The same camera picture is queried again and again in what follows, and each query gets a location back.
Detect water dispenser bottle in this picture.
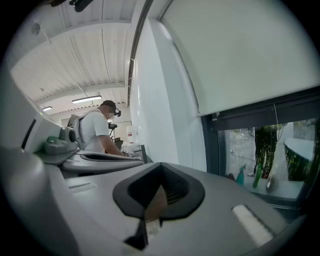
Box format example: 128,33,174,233
125,124,139,144

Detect white window sill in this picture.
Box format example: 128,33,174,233
247,179,305,201

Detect teal spray bottle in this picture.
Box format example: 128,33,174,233
236,163,247,187

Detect black head-mounted camera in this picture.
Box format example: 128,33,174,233
68,0,95,13

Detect green bottle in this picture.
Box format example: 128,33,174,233
252,163,263,189

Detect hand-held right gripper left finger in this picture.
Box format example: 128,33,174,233
62,161,163,256

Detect white curved outdoor structure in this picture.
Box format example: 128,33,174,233
283,137,316,161

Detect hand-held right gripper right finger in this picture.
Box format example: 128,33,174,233
147,162,307,256

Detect green outdoor shrubs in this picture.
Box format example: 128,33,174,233
254,124,320,182

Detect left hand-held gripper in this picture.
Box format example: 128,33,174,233
0,71,81,165

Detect dark window frame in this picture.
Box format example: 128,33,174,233
199,86,320,218

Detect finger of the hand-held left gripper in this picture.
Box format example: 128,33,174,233
74,149,146,164
61,158,146,177

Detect white roller blind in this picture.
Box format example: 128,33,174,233
159,0,320,118

